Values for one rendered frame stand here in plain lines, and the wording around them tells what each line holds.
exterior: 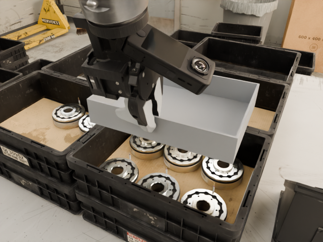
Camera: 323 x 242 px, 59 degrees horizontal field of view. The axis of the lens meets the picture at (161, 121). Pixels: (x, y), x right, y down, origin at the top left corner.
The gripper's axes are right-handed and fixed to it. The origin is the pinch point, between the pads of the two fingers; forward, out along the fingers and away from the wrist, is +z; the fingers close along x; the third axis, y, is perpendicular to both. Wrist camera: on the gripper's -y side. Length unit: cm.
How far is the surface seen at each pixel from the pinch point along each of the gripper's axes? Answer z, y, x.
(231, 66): 48, -1, -74
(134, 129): 2.0, 3.9, 0.6
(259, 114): 38, -17, -41
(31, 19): 169, 318, -255
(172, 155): 26.2, 2.6, -10.2
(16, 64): 88, 159, -88
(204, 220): 14.2, -10.6, 7.8
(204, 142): 0.5, -8.7, 0.9
